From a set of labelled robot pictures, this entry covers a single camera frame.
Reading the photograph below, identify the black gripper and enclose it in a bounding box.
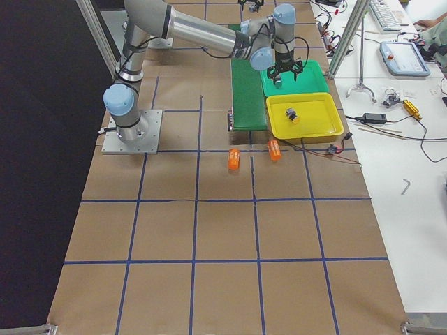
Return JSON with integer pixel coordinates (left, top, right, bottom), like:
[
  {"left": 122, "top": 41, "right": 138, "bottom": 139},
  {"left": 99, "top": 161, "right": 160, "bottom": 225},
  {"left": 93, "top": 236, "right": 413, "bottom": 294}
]
[
  {"left": 267, "top": 52, "right": 304, "bottom": 85},
  {"left": 237, "top": 0, "right": 264, "bottom": 12}
]

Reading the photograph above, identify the orange 4680 cylinder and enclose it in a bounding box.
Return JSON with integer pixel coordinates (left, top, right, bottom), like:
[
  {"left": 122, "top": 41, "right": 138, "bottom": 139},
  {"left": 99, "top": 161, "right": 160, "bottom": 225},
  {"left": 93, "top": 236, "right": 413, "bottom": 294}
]
[
  {"left": 268, "top": 139, "right": 282, "bottom": 161},
  {"left": 228, "top": 149, "right": 240, "bottom": 170}
]

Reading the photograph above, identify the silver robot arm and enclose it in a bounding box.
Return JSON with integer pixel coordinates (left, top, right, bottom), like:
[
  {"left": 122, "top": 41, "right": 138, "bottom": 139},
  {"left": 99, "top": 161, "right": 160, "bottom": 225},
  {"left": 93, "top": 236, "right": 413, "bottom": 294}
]
[{"left": 103, "top": 1, "right": 305, "bottom": 146}]

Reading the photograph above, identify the green plastic tray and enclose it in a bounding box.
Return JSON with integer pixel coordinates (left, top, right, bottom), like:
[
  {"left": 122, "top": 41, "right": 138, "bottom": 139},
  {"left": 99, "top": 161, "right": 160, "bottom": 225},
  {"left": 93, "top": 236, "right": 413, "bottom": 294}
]
[{"left": 260, "top": 59, "right": 329, "bottom": 97}]

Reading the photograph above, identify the green conveyor belt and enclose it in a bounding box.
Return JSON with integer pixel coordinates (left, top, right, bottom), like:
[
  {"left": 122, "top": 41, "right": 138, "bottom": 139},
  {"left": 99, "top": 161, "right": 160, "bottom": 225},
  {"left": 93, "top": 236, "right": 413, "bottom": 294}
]
[{"left": 227, "top": 24, "right": 269, "bottom": 133}]

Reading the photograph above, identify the yellow plastic tray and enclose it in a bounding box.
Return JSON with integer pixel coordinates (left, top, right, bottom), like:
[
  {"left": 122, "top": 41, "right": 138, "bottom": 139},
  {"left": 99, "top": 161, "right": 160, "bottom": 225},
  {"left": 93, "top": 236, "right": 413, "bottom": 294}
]
[{"left": 265, "top": 92, "right": 344, "bottom": 140}]

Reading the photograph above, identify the black power adapter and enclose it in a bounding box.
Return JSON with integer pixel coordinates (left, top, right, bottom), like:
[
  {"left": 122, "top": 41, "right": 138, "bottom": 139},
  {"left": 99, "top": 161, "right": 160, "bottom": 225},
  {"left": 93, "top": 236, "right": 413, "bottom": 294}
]
[{"left": 362, "top": 113, "right": 388, "bottom": 124}]

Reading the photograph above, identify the white keyboard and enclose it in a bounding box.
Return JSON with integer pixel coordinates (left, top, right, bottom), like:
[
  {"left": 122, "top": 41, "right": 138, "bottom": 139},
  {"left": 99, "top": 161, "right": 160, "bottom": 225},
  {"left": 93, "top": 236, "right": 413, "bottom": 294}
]
[{"left": 369, "top": 0, "right": 402, "bottom": 34}]

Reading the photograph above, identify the blue teach pendant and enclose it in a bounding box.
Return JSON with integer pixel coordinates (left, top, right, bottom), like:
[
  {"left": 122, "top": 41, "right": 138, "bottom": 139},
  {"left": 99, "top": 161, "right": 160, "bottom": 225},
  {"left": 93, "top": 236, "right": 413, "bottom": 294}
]
[{"left": 379, "top": 42, "right": 431, "bottom": 77}]

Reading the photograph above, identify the gold resistor block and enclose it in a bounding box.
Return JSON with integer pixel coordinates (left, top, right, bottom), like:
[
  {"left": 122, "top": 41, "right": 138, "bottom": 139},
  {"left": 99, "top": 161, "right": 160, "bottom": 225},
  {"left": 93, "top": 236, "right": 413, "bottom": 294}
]
[{"left": 402, "top": 99, "right": 422, "bottom": 121}]

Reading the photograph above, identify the metal allen key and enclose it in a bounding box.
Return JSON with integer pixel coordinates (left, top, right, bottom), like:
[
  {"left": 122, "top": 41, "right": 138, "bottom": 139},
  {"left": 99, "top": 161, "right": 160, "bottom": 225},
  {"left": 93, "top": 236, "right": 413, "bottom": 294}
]
[{"left": 401, "top": 178, "right": 411, "bottom": 196}]

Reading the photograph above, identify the aluminium frame post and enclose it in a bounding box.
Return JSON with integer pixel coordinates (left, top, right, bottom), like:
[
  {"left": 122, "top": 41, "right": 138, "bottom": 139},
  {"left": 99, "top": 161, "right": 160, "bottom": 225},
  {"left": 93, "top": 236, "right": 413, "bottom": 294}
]
[{"left": 327, "top": 0, "right": 369, "bottom": 79}]

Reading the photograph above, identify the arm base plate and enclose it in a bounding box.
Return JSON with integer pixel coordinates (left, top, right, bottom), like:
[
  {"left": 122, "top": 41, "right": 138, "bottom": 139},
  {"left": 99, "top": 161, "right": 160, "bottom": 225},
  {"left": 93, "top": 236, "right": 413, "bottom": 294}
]
[
  {"left": 147, "top": 36, "right": 174, "bottom": 49},
  {"left": 101, "top": 110, "right": 163, "bottom": 154}
]

